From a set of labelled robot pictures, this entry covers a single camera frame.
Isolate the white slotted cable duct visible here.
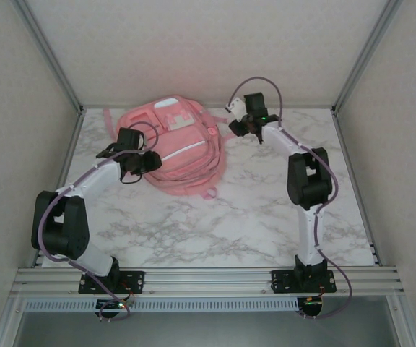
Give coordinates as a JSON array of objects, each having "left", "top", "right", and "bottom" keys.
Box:
[{"left": 23, "top": 298, "right": 299, "bottom": 312}]

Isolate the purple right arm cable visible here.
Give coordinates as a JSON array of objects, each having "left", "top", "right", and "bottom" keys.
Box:
[{"left": 228, "top": 76, "right": 353, "bottom": 321}]

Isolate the aluminium frame post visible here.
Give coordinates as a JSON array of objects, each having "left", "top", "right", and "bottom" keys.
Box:
[
  {"left": 332, "top": 0, "right": 404, "bottom": 113},
  {"left": 12, "top": 0, "right": 85, "bottom": 113}
]

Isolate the small black circuit board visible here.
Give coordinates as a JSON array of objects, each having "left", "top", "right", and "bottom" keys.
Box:
[
  {"left": 96, "top": 298, "right": 128, "bottom": 320},
  {"left": 300, "top": 296, "right": 325, "bottom": 320}
]

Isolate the wide aluminium base rail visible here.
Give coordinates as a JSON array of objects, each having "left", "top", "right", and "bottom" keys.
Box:
[{"left": 11, "top": 266, "right": 406, "bottom": 298}]

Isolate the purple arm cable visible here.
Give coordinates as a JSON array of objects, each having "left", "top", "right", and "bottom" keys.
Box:
[
  {"left": 228, "top": 76, "right": 353, "bottom": 321},
  {"left": 37, "top": 121, "right": 160, "bottom": 322}
]

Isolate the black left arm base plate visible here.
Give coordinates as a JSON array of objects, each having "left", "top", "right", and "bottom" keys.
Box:
[{"left": 79, "top": 270, "right": 147, "bottom": 294}]

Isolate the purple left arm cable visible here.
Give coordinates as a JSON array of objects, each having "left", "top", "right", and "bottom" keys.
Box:
[{"left": 37, "top": 121, "right": 160, "bottom": 322}]

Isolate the aluminium table edge rail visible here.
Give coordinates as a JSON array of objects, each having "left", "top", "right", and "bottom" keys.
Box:
[
  {"left": 30, "top": 108, "right": 86, "bottom": 268},
  {"left": 332, "top": 108, "right": 381, "bottom": 267}
]

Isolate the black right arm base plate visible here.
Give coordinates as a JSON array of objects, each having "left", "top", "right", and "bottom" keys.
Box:
[{"left": 271, "top": 269, "right": 338, "bottom": 294}]

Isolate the pink backpack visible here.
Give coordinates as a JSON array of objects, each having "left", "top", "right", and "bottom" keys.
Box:
[{"left": 102, "top": 94, "right": 238, "bottom": 200}]

